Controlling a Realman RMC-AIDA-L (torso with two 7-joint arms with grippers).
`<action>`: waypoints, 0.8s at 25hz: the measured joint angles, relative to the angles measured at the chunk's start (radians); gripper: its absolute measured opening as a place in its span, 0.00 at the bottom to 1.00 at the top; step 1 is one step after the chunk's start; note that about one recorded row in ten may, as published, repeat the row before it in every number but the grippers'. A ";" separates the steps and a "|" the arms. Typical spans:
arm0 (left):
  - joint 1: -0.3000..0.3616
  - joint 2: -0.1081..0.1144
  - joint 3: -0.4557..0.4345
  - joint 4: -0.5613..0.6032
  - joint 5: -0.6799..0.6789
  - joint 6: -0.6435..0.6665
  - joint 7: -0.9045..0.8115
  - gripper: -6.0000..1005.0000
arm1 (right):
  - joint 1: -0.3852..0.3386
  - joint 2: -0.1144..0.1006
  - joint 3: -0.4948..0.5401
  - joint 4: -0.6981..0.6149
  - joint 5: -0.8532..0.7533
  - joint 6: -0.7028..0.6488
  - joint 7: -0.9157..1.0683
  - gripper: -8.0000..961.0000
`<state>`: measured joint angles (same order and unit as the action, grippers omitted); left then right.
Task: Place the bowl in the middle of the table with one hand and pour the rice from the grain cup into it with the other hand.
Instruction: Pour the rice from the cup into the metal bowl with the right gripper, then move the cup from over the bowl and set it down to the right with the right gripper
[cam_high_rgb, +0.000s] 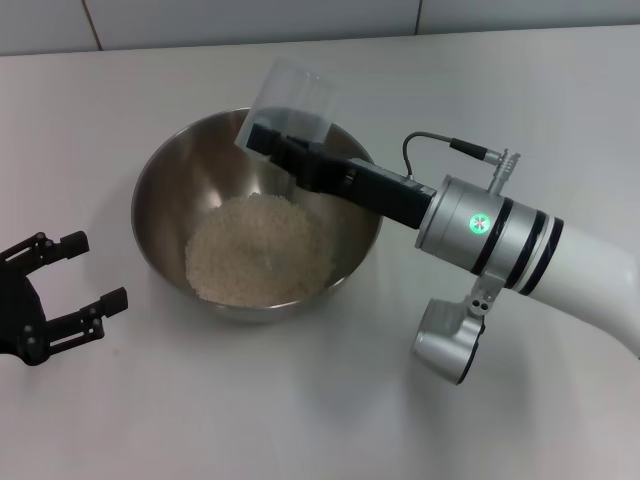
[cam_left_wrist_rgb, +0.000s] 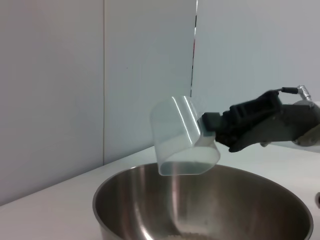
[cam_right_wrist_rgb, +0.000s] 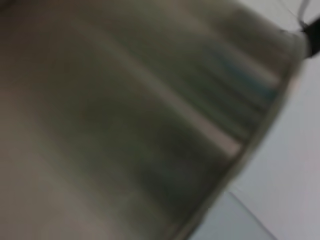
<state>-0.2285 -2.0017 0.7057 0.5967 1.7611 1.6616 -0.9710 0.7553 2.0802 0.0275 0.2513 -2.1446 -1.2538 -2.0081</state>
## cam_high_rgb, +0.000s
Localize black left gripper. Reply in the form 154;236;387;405
0;230;129;369

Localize white rice grains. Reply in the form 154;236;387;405
184;192;336;306

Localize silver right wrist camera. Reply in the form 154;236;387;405
410;284;504;386

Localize large stainless steel bowl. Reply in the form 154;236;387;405
130;107;385;324

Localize clear plastic measuring cup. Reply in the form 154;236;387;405
234;57;337;162

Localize right gripper cable with plug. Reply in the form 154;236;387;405
402;131;523;194

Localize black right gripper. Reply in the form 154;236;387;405
244;105;437;232

